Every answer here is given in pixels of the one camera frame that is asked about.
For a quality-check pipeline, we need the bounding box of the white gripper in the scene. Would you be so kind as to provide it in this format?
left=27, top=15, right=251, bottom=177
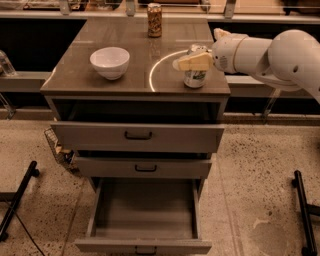
left=172, top=28, right=248, bottom=74

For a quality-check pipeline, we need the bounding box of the green white 7up can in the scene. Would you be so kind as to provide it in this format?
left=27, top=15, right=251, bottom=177
left=184, top=44, right=208, bottom=88

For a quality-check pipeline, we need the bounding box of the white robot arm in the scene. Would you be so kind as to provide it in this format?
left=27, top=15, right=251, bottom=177
left=173, top=28, right=320, bottom=103

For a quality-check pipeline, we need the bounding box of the brown patterned drink can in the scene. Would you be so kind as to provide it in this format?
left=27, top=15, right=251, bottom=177
left=147, top=3, right=162, bottom=38

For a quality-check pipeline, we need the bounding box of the grey drawer cabinet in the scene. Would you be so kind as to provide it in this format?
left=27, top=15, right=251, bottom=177
left=41, top=17, right=230, bottom=114

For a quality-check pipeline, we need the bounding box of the grey top drawer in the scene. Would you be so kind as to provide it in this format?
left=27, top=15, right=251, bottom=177
left=51, top=121, right=224, bottom=153

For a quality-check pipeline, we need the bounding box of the grey middle drawer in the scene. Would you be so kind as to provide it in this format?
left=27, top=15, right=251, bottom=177
left=76, top=157, right=212, bottom=179

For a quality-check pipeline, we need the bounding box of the grey open bottom drawer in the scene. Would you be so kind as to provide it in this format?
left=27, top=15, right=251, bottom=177
left=75, top=178, right=212, bottom=256

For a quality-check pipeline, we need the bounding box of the white ceramic bowl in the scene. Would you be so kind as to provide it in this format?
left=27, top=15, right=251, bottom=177
left=90, top=47, right=130, bottom=80

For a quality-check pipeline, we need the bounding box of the clear plastic bottle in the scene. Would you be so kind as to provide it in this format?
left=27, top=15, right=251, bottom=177
left=0, top=50, right=16, bottom=76

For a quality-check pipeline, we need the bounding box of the black right stand leg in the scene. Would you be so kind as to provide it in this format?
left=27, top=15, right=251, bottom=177
left=292, top=170, right=320, bottom=256

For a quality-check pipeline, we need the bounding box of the black stand leg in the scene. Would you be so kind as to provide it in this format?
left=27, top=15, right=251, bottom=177
left=0, top=161, right=40, bottom=242
left=292, top=170, right=320, bottom=256

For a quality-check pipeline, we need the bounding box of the black left stand leg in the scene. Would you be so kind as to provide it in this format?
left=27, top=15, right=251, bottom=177
left=0, top=161, right=40, bottom=242

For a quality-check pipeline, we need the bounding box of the wire mesh basket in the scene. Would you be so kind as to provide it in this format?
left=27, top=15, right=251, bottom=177
left=44, top=128, right=79, bottom=174

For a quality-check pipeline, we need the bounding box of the black floor cable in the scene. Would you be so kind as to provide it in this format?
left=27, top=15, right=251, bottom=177
left=6, top=199, right=46, bottom=256

